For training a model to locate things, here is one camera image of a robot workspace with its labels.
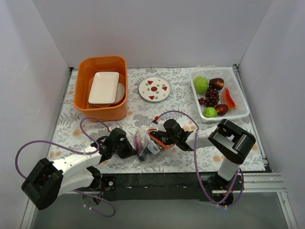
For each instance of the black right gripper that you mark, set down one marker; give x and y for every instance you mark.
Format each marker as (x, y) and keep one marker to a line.
(158, 137)

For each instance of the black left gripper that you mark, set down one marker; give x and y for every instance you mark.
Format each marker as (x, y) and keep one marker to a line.
(128, 150)

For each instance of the clear orange zip top bag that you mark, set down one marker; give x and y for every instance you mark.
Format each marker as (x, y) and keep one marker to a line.
(157, 140)

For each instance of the fake green lime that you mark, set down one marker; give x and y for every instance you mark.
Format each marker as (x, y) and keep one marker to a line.
(210, 112)

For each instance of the fake red grape bunch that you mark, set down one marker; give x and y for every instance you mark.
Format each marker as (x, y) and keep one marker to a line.
(211, 98)

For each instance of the fake purple plum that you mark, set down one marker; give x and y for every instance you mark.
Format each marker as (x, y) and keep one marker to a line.
(221, 109)

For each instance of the fake green cabbage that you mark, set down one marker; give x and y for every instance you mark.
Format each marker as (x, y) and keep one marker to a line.
(201, 84)

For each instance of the fake watermelon slice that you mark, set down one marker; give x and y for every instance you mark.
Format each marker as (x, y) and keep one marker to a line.
(227, 99)

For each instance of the fake dark red plum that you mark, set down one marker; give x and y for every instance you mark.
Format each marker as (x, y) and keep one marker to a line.
(217, 83)

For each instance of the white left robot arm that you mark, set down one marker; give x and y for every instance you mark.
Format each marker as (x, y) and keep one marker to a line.
(50, 179)

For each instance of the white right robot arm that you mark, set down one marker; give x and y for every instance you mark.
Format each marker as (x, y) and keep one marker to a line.
(232, 141)

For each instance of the round watermelon pattern plate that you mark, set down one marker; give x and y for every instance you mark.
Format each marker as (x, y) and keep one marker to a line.
(154, 89)

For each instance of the beige round dish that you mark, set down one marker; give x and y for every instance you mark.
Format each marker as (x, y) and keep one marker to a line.
(119, 93)

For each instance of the white rectangular plate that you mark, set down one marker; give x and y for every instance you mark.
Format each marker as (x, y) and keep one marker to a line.
(104, 87)

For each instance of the orange plastic tub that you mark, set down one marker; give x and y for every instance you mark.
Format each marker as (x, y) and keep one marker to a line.
(87, 69)

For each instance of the white plastic mesh basket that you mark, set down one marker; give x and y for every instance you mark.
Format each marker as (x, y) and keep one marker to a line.
(231, 78)

